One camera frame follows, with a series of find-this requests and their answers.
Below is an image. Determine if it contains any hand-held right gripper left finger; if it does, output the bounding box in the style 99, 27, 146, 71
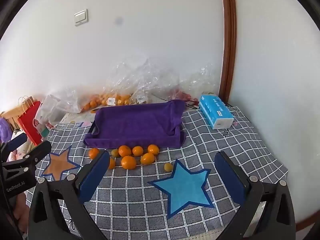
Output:
27, 150, 111, 240

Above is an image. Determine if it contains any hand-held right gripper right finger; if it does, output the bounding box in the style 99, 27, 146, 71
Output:
214, 151, 296, 240

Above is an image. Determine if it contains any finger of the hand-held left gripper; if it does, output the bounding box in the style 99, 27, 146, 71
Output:
0, 132, 28, 155
1, 140, 52, 170

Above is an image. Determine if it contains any black tray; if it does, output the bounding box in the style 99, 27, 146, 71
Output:
89, 121, 100, 135

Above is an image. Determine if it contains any heap of small red fruits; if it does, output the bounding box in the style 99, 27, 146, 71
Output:
171, 87, 198, 102

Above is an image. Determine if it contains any white pink plush toy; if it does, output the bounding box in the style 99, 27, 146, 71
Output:
6, 130, 33, 163

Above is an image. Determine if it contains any purple cloth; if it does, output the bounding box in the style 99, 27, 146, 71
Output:
0, 117, 13, 143

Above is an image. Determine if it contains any red paper shopping bag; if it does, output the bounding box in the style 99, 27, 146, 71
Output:
17, 95, 44, 146

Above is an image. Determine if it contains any brown paper shopping bag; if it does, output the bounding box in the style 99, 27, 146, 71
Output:
0, 104, 25, 130

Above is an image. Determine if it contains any grey plaid star blanket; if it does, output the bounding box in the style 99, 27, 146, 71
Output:
24, 104, 289, 240

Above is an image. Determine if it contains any white translucent plastic bag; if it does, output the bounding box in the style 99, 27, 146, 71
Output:
35, 94, 63, 128

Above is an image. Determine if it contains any purple towel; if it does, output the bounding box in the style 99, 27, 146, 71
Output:
83, 99, 186, 149

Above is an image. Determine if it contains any blue tissue pack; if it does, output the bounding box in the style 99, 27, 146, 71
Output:
199, 93, 235, 130

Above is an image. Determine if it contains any heap of dark bagged mandarins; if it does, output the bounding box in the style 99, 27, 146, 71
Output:
81, 94, 100, 112

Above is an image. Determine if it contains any heap of light bagged oranges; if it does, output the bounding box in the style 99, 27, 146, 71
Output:
100, 93, 132, 106

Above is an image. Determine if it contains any heap of tan longans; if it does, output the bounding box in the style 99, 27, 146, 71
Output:
131, 95, 150, 105

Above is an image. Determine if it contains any clear crumpled plastic bag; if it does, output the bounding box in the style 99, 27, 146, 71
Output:
130, 57, 180, 104

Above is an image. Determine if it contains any thin black cable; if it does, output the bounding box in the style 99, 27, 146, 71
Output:
184, 100, 200, 110

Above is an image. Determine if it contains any brown wooden door frame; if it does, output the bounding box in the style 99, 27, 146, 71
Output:
219, 0, 237, 103

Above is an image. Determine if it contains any white wall light switch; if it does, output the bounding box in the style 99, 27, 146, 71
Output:
74, 9, 89, 27

